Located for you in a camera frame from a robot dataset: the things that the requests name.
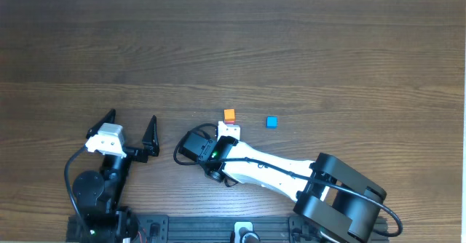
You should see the mounting rail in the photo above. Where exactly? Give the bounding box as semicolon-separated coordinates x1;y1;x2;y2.
67;213;390;243

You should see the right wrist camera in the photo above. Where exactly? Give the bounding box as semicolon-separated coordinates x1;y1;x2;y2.
217;121;242;142

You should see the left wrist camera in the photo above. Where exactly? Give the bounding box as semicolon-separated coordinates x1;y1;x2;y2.
84;122;127;159

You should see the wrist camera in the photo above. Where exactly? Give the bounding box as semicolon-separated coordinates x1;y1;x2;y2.
217;121;242;142
84;122;127;159

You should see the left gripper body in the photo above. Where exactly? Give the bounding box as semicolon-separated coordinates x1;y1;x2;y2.
125;146;156;164

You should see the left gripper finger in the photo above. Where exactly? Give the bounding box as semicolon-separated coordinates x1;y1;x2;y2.
141;115;160;157
86;108;117;139

